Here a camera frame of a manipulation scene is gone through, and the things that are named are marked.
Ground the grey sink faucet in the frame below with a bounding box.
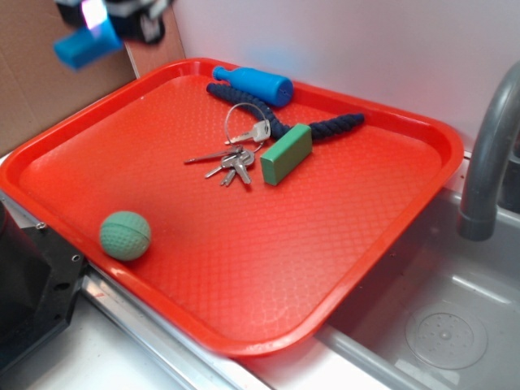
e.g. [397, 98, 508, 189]
[457, 63, 519, 241]

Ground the green rectangular block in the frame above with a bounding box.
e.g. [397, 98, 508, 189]
[260, 123, 313, 186]

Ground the grey toy sink basin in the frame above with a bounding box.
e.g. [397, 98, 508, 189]
[317, 189, 519, 389]

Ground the green dimpled ball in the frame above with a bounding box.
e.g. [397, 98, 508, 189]
[99, 211, 152, 262]

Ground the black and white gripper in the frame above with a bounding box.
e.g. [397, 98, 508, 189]
[54, 0, 172, 44]

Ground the blue plastic bottle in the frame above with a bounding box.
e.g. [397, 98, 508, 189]
[212, 66, 294, 107]

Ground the brown cardboard panel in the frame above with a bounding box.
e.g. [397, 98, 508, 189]
[1, 1, 184, 155]

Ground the dark navy rope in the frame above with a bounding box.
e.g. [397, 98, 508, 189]
[206, 81, 366, 146]

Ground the blue rectangular block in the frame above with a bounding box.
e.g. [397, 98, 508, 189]
[53, 20, 124, 71]

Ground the silver key bunch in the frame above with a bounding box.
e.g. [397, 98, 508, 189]
[184, 102, 271, 187]

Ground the red plastic tray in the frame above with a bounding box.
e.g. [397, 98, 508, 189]
[1, 59, 463, 357]

